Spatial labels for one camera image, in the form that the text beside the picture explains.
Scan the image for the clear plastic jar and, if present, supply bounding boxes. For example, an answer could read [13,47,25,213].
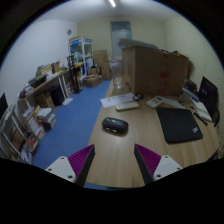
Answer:
[109,58,126,90]

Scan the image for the black monitor screen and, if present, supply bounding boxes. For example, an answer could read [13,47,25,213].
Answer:
[198,76,219,116]

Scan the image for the white paper sheet with writing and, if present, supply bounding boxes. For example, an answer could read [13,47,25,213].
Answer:
[99,92,136,109]

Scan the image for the black computer mouse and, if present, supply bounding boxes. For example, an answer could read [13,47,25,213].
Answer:
[101,116,129,134]

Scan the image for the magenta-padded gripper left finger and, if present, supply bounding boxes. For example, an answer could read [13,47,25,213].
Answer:
[45,144,96,187]

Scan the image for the shelf unit with books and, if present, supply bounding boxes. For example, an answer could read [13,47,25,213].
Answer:
[0,103,58,164]

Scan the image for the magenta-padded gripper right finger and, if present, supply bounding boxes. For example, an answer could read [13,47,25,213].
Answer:
[134,143,184,186]

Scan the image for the large brown cardboard box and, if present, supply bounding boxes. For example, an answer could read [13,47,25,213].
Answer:
[121,44,190,98]

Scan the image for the black mouse pad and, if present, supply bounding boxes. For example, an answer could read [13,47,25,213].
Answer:
[156,106,204,144]

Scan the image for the stack of flat books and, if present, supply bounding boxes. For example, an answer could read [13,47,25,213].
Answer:
[118,38,159,50]

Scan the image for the frosted glass door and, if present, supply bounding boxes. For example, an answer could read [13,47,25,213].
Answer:
[110,20,133,59]

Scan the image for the stacked brown cardboard boxes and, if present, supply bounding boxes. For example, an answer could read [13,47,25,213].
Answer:
[93,49,113,81]

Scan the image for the cluttered wooden wall desk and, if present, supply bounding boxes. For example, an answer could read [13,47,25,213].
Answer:
[18,63,84,108]

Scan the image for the black marker pen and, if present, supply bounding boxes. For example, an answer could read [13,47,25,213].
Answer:
[193,111,209,127]

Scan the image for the white remote with buttons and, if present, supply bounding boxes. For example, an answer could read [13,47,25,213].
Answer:
[145,95,165,109]

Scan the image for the open cardboard box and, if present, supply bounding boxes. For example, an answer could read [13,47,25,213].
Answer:
[83,74,103,88]

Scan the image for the blue glass display cabinet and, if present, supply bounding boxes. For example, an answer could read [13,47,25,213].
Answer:
[68,36,94,78]

